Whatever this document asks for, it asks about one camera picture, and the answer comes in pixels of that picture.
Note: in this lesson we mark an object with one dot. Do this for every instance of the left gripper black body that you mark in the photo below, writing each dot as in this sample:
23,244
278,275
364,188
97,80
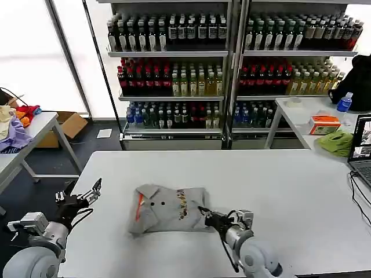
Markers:
69,208

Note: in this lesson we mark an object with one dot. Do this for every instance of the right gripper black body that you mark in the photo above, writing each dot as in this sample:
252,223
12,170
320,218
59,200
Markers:
218,221

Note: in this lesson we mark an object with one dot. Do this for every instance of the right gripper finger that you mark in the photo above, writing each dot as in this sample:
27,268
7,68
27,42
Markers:
205,215
206,210

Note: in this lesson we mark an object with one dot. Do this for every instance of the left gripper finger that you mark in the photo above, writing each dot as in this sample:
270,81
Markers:
60,196
92,194

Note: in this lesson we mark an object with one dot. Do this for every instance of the grey polo shirt with print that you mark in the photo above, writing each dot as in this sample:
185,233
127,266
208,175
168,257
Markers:
168,211

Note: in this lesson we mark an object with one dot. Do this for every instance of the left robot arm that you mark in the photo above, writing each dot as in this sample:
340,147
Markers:
32,252

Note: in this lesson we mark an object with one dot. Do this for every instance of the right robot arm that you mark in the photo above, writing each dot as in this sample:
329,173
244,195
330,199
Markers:
246,249

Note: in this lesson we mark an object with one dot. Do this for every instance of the white paper sheet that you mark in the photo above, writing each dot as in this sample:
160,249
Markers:
104,133

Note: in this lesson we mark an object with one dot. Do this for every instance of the open cardboard box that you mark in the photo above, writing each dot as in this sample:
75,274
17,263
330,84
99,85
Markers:
68,123

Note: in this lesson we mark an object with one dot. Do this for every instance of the white table with clothes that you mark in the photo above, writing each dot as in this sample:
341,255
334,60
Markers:
43,121

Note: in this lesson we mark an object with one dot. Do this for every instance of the purple cloth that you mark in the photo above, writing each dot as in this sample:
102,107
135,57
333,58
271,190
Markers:
16,131

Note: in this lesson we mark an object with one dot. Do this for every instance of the red and orange cloth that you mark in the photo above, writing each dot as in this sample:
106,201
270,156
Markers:
27,114

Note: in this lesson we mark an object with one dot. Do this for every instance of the cream cloth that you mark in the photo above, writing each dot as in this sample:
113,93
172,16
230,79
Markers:
5,118

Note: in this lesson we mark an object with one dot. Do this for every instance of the white tape roll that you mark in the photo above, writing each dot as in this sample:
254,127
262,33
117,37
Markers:
293,102

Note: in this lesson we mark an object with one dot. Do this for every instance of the green cloth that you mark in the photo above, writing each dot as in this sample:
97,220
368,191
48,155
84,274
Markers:
336,143

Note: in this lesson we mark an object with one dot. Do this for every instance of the shelf of bottles wide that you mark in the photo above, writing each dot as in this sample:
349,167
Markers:
174,72

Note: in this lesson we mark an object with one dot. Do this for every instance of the white side desk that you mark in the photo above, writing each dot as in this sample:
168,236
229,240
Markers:
307,110

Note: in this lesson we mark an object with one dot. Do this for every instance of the orange tissue box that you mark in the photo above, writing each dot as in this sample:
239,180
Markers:
323,124

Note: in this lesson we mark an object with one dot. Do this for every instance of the shelf of bottles narrow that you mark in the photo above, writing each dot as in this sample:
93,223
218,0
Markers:
290,72

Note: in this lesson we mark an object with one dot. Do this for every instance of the open laptop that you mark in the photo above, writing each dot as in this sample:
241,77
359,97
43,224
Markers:
360,139

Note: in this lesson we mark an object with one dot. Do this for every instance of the blue water bottle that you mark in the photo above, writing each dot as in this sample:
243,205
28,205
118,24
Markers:
345,102

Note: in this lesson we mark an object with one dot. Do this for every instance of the black bag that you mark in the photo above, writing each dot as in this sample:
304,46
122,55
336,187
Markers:
356,84

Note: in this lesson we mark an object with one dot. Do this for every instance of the thin black window post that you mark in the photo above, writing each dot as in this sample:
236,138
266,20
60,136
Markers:
103,72

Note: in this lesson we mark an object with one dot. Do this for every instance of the thick grey window post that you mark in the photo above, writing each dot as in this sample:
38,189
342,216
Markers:
69,58

